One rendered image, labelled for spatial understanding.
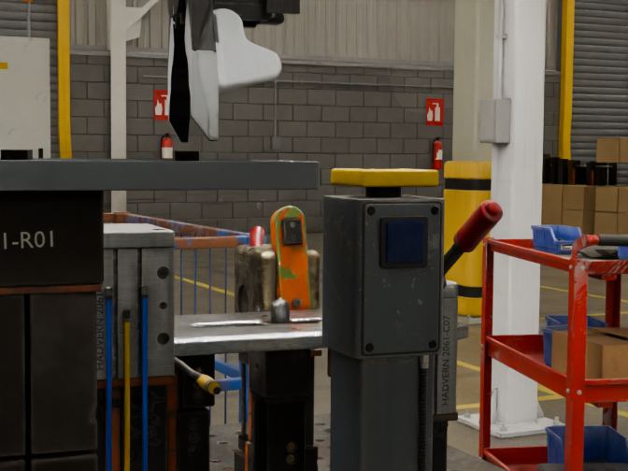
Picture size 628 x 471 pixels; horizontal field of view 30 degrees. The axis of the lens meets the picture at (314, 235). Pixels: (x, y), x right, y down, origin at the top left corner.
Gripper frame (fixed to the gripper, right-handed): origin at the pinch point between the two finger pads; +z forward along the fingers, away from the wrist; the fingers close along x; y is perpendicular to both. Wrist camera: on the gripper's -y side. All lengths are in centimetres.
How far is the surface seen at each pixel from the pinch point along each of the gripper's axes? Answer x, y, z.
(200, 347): 23.4, 4.3, 18.2
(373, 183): -2.9, 12.6, 2.7
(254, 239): 64, 17, 12
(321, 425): 112, 38, 48
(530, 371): 222, 125, 62
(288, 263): 47, 18, 13
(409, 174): -2.5, 15.3, 2.1
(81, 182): -9.4, -7.5, 2.5
